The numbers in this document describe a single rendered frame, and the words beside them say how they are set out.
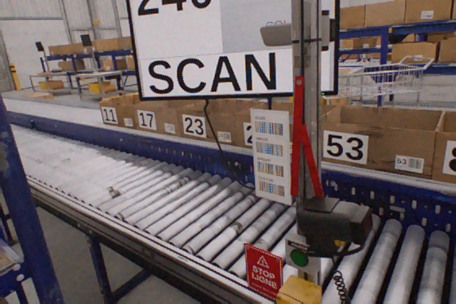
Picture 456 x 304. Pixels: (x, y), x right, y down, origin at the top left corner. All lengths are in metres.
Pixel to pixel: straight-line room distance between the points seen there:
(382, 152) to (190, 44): 0.77
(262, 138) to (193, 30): 0.30
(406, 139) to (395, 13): 4.64
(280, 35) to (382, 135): 0.63
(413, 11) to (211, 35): 5.09
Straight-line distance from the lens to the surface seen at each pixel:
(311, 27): 0.55
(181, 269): 1.05
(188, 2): 0.75
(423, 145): 1.17
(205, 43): 0.73
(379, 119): 1.47
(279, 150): 0.61
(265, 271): 0.79
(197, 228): 1.16
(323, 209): 0.57
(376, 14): 5.77
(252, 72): 0.70
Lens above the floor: 1.38
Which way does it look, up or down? 17 degrees down
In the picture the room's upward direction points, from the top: 5 degrees counter-clockwise
